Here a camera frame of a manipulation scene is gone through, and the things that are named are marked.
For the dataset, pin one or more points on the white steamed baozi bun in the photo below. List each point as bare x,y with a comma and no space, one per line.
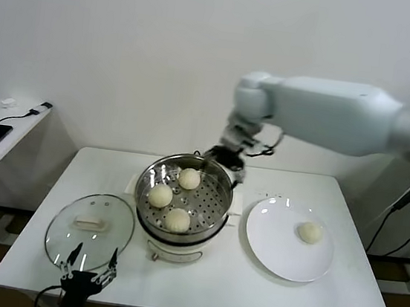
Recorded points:
177,220
189,178
309,233
160,196

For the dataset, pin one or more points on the white electric cooker base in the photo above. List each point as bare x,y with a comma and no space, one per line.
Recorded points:
174,251

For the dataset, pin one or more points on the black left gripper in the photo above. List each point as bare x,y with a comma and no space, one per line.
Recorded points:
80,288

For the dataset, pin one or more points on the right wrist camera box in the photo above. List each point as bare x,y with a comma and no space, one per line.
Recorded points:
234,136

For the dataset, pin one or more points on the white round plate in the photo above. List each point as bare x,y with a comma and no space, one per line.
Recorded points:
273,237

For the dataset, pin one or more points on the white side table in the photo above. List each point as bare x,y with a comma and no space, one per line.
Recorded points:
11,114

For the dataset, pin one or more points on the grey usb adapter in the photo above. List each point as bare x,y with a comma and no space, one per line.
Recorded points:
40,108

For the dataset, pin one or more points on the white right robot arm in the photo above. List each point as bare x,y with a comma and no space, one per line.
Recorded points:
326,112

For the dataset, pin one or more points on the stainless steel steamer basket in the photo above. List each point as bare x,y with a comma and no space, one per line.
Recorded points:
207,195

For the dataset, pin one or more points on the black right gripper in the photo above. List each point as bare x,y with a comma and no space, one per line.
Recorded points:
229,156

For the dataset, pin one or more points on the small white plastic object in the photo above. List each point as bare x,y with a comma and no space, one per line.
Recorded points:
8,102

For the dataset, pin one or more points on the glass pot lid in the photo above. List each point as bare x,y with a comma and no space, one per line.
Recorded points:
88,223

